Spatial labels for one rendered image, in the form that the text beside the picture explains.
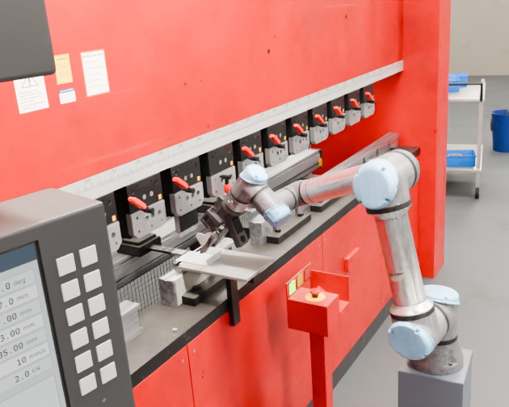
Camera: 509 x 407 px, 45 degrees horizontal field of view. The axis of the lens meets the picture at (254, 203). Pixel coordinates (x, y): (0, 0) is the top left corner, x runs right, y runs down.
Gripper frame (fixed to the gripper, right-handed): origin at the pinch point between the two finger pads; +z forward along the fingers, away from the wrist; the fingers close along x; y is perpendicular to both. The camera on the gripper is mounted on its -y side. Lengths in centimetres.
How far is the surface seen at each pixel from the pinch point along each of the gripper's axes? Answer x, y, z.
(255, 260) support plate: -5.8, -13.5, -5.8
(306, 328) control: -22.8, -40.8, 13.3
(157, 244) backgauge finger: -5.1, 17.8, 20.7
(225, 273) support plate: 6.5, -10.5, -3.3
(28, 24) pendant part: 105, 4, -96
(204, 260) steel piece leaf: 0.9, -1.4, 4.1
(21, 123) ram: 59, 38, -38
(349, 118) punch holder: -131, 15, -10
